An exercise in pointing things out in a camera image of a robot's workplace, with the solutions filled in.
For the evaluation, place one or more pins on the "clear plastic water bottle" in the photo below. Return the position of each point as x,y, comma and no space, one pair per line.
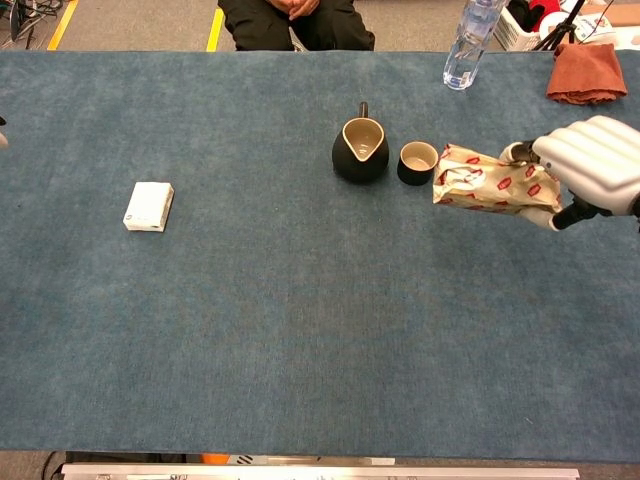
470,45

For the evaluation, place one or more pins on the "seated person in black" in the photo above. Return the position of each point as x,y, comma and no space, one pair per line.
260,25

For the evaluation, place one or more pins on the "white plastic basket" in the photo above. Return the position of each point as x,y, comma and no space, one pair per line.
515,32

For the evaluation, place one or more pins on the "small white box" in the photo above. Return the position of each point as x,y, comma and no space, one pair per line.
147,207

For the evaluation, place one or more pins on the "blue felt table cover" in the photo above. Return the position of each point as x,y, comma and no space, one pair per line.
300,325

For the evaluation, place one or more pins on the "white printed bag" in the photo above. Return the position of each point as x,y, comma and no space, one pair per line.
595,27

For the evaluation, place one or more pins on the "aluminium profile rail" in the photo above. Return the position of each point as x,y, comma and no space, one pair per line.
320,472

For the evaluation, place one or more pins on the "black ceramic cup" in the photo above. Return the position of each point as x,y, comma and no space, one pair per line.
417,167

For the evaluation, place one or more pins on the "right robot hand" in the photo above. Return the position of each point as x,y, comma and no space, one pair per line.
595,160

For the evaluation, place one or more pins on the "black tripod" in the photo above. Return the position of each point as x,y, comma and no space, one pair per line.
560,30

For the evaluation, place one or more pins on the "orange-brown folded cloth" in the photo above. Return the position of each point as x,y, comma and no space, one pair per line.
587,75

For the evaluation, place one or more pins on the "beige snack bag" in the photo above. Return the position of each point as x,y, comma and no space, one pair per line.
490,185

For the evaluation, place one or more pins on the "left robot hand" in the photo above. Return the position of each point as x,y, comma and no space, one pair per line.
3,140

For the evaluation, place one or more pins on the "black ceramic pitcher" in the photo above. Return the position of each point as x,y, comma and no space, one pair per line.
360,160

